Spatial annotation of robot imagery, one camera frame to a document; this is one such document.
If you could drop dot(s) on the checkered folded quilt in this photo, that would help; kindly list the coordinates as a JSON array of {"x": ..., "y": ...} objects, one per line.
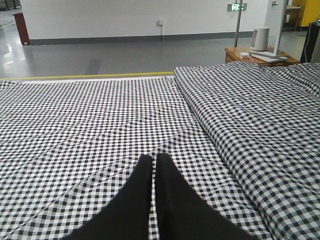
[{"x": 265, "y": 125}]

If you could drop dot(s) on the white desk lamp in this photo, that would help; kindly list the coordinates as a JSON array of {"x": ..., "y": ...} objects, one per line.
[{"x": 274, "y": 19}]

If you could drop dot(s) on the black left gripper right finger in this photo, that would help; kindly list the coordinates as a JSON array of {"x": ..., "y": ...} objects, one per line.
[{"x": 182, "y": 214}]

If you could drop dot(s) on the green exit sign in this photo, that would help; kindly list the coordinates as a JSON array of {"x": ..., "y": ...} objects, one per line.
[{"x": 235, "y": 7}]

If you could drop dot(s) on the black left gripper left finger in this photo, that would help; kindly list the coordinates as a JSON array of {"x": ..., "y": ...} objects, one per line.
[{"x": 126, "y": 216}]

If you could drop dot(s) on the red fire extinguisher box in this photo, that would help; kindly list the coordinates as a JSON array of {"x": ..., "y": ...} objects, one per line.
[{"x": 22, "y": 28}]

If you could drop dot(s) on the white wall socket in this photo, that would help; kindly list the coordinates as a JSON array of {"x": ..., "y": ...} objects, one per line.
[{"x": 160, "y": 22}]

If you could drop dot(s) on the white cylindrical humidifier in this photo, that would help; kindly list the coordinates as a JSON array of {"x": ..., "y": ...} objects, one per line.
[{"x": 260, "y": 38}]

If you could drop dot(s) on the white charger adapter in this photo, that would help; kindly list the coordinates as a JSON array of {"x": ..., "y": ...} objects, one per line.
[{"x": 244, "y": 55}]

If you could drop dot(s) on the checkered bed sheet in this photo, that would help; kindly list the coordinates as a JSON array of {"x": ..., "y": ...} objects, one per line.
[{"x": 66, "y": 149}]

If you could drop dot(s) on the wooden nightstand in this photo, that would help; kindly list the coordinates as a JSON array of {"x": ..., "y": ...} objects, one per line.
[{"x": 232, "y": 55}]

